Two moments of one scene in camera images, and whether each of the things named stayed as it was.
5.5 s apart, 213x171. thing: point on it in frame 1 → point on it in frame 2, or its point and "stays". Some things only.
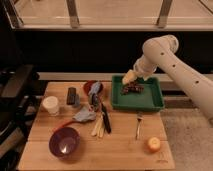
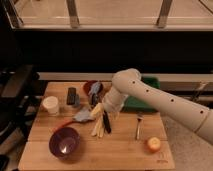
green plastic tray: x=148 y=99 stays
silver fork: x=138 y=126 stays
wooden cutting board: x=76 y=128 stays
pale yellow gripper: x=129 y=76 → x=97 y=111
